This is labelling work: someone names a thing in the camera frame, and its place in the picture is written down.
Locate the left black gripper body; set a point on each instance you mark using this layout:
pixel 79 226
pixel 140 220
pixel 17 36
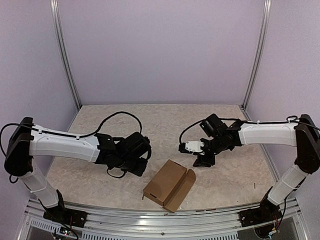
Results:
pixel 128 165

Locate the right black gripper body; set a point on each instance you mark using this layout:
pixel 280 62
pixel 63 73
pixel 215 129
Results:
pixel 211 160

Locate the brown cardboard box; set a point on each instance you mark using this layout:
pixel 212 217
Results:
pixel 170 186

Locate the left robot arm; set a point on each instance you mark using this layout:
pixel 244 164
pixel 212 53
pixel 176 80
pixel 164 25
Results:
pixel 129 154

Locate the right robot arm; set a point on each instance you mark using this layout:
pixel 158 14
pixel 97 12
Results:
pixel 299 132

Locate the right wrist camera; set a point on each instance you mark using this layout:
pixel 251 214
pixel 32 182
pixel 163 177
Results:
pixel 192 147

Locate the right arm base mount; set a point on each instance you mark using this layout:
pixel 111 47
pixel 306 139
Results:
pixel 259 215

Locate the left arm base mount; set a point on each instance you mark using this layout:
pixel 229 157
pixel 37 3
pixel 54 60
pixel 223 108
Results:
pixel 70 217

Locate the front aluminium rail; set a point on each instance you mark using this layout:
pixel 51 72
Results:
pixel 105 223

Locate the right aluminium frame post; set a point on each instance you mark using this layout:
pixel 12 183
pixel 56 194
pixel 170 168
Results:
pixel 258 54

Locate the aluminium frame post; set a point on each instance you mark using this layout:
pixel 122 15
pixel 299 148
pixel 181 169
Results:
pixel 258 54
pixel 54 6

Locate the left aluminium frame post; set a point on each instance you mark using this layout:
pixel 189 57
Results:
pixel 54 6

